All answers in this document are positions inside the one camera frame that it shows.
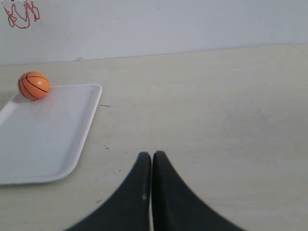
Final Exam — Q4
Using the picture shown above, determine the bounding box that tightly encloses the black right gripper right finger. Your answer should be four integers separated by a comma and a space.
152, 151, 242, 231

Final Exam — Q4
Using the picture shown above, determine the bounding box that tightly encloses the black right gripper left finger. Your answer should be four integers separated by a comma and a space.
68, 152, 152, 231

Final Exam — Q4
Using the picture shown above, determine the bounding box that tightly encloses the small orange basketball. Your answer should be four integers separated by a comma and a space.
17, 71, 50, 100

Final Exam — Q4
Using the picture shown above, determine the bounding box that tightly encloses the white plastic tray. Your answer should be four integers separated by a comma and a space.
0, 84, 103, 185

